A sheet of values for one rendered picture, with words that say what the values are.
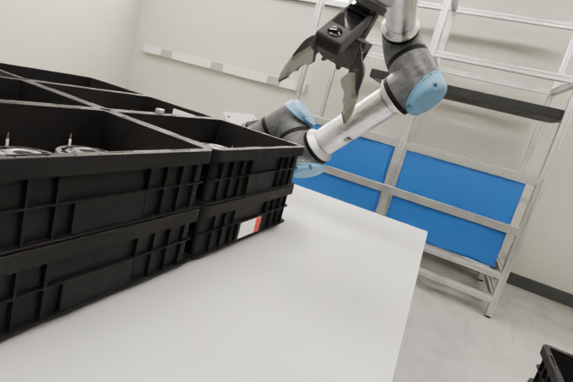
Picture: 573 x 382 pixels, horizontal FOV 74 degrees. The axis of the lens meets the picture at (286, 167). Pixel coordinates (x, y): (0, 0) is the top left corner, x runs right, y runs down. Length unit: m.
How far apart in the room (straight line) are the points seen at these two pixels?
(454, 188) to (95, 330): 2.37
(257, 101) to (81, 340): 3.56
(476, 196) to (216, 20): 3.06
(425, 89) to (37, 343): 0.91
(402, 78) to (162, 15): 4.00
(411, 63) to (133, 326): 0.85
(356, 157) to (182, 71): 2.49
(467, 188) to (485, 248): 0.40
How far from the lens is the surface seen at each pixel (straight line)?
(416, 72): 1.06
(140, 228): 0.62
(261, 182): 0.88
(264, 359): 0.60
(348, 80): 0.69
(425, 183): 2.69
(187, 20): 4.61
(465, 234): 2.75
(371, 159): 2.72
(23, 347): 0.58
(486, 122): 3.55
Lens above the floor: 1.06
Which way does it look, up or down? 11 degrees down
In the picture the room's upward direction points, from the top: 15 degrees clockwise
